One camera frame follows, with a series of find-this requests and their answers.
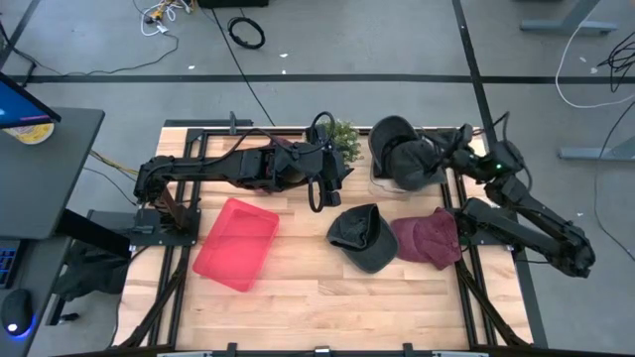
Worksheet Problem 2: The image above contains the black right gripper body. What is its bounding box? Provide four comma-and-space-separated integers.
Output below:
426, 123, 475, 168

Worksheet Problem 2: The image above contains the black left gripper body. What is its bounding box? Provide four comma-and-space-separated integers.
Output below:
305, 143, 344, 208

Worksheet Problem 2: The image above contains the clear plastic bin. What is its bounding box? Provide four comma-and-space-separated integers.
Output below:
367, 117, 438, 199

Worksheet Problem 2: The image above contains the maroon baseball cap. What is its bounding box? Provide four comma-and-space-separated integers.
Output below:
389, 206, 463, 272
270, 137, 310, 185

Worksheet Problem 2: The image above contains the red plastic bin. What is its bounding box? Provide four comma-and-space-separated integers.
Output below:
191, 197, 281, 294

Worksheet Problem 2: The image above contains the small green potted plant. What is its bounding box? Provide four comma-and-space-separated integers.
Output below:
324, 118, 363, 165

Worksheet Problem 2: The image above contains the grey desk foot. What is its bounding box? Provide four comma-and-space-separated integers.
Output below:
557, 133, 635, 163
519, 0, 619, 37

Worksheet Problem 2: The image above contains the black floor box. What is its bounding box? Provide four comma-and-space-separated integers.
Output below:
196, 0, 270, 9

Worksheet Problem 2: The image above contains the black cloth bag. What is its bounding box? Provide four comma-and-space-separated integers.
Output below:
52, 240, 132, 303

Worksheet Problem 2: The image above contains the dark grey desk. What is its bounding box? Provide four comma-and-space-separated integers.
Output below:
0, 106, 106, 357

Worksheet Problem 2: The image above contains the yellow round bowl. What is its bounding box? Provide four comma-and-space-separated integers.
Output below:
2, 122, 56, 147

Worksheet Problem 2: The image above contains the computer monitor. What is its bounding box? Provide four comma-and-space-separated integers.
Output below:
0, 71, 64, 131

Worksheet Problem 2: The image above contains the black keyboard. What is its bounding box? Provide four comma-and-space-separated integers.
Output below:
0, 240, 24, 290

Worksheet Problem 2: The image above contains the black computer mouse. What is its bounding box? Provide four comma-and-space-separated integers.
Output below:
0, 289, 35, 337

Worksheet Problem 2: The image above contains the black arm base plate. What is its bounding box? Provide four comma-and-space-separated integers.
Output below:
87, 207, 202, 248
458, 217, 515, 248

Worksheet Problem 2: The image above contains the black aluminium frame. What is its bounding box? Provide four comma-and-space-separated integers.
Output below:
116, 111, 532, 357

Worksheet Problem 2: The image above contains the long white cable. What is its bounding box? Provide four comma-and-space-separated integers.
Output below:
554, 19, 635, 110

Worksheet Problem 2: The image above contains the long black floor cable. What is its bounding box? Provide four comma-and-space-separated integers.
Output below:
210, 7, 277, 127

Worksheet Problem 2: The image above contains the coiled black cable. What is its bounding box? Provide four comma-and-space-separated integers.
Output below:
226, 16, 267, 51

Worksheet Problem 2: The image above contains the black cable bundle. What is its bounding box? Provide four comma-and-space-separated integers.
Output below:
596, 29, 635, 93

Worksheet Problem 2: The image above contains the white and yellow cable bundle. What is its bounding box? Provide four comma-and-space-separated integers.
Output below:
131, 0, 195, 38

